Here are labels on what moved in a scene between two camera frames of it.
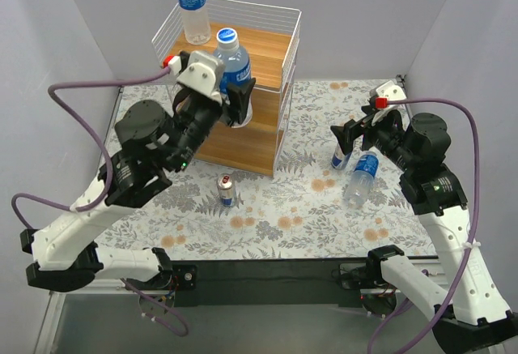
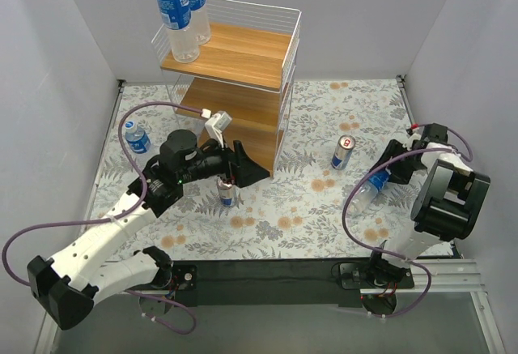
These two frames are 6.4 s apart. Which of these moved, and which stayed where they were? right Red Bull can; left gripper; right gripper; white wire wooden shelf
Moved: right gripper; left gripper
Stayed: white wire wooden shelf; right Red Bull can
